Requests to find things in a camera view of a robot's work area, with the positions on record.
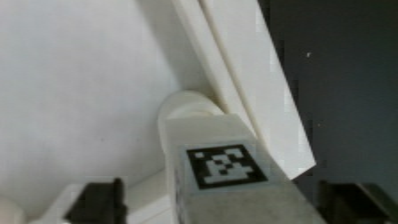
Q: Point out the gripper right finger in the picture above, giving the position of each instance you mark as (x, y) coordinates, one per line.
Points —
(354, 203)

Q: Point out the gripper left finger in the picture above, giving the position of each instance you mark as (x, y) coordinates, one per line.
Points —
(98, 207)

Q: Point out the white leg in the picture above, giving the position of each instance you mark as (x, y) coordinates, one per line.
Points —
(228, 185)

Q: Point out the white square tabletop tray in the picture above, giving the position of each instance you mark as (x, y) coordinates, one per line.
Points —
(96, 58)

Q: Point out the white right fence wall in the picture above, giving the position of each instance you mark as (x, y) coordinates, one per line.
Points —
(247, 49)

